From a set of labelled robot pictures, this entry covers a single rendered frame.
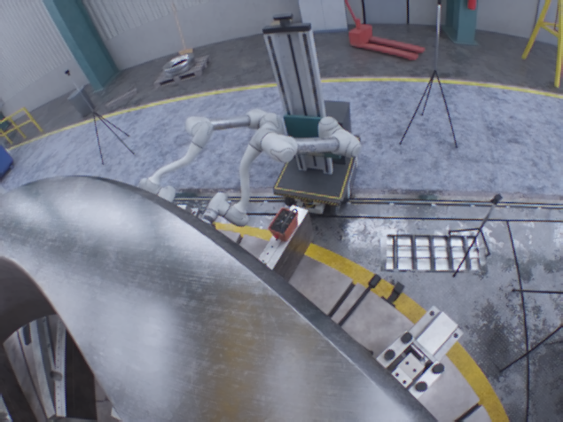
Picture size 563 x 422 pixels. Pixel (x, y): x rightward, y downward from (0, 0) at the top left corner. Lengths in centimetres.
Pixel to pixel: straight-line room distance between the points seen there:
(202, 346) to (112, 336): 29
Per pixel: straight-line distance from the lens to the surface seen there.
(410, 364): 168
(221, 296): 73
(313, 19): 705
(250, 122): 249
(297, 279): 229
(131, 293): 89
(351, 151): 207
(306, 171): 290
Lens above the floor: 240
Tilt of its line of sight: 52 degrees down
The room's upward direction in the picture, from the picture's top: 20 degrees counter-clockwise
